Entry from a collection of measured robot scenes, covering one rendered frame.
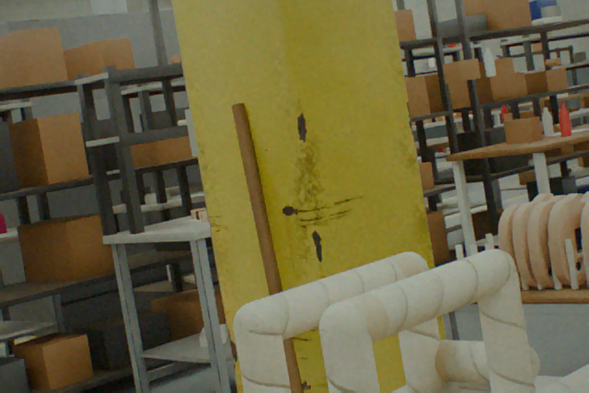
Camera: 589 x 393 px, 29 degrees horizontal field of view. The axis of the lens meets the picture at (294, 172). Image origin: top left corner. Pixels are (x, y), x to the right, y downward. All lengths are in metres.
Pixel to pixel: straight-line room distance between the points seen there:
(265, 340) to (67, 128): 5.36
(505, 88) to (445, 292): 7.75
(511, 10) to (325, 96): 6.92
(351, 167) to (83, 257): 4.27
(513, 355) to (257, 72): 1.07
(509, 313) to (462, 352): 0.06
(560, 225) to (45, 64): 2.88
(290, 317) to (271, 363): 0.03
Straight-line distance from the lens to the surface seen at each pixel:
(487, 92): 8.42
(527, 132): 7.47
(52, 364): 5.99
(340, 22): 1.87
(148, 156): 6.48
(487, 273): 0.81
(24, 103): 6.94
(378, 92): 1.91
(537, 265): 4.58
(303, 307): 0.79
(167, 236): 5.06
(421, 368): 0.89
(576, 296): 4.47
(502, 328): 0.84
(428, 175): 7.94
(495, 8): 8.61
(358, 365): 0.71
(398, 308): 0.73
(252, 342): 0.76
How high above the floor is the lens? 1.33
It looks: 3 degrees down
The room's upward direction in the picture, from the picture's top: 9 degrees counter-clockwise
